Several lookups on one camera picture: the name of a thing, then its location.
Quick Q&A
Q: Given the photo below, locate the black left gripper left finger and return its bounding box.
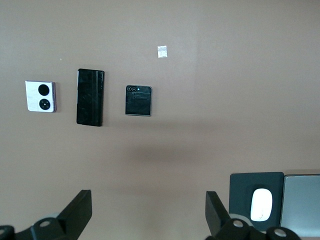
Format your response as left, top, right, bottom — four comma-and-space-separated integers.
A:
0, 189, 93, 240

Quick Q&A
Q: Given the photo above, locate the silver laptop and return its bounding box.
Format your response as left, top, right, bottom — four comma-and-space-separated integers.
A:
279, 174, 320, 238

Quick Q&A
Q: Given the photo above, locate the small clear tape patch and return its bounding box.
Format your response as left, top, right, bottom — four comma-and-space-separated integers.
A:
157, 45, 168, 59

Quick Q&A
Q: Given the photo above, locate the black mouse pad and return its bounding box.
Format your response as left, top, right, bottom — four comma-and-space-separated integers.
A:
229, 171, 285, 232

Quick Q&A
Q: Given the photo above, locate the black slab smartphone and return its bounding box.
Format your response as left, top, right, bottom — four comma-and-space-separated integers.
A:
75, 68, 106, 127

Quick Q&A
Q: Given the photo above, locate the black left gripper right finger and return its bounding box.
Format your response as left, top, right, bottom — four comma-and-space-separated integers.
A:
205, 191, 301, 240

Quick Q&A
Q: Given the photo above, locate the white computer mouse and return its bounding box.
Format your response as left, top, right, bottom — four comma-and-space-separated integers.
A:
250, 188, 273, 222

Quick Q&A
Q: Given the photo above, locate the white lilac flip phone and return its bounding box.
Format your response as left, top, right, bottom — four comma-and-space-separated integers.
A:
24, 80, 59, 113

